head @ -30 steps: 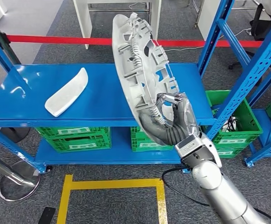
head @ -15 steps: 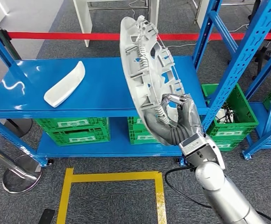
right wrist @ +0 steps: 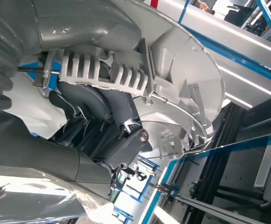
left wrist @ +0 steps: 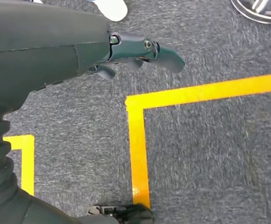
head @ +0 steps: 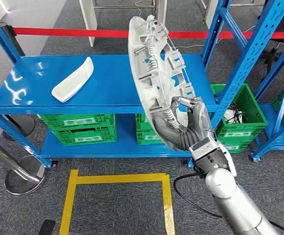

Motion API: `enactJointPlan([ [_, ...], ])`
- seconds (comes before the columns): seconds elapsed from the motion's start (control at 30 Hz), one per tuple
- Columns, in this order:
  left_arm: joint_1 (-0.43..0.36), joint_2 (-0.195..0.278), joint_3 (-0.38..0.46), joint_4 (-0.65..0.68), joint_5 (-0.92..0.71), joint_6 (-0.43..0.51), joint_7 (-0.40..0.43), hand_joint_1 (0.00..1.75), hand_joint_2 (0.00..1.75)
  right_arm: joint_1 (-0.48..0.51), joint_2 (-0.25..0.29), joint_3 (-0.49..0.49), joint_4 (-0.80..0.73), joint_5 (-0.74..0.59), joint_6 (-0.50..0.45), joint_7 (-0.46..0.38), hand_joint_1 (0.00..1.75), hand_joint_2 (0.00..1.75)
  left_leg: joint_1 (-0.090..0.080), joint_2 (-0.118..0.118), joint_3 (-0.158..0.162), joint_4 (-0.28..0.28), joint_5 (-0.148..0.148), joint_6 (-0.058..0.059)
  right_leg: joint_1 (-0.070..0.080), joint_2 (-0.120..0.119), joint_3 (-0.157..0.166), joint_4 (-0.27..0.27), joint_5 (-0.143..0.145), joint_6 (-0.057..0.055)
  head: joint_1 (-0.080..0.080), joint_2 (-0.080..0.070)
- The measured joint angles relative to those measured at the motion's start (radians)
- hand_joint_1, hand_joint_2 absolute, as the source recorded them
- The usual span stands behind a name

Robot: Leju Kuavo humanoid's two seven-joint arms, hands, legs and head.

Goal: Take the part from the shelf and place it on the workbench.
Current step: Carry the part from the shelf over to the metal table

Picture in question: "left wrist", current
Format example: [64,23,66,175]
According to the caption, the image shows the person's white shoe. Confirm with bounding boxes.
[89,0,128,22]

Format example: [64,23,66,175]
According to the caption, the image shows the black robot foot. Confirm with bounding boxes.
[88,203,154,224]

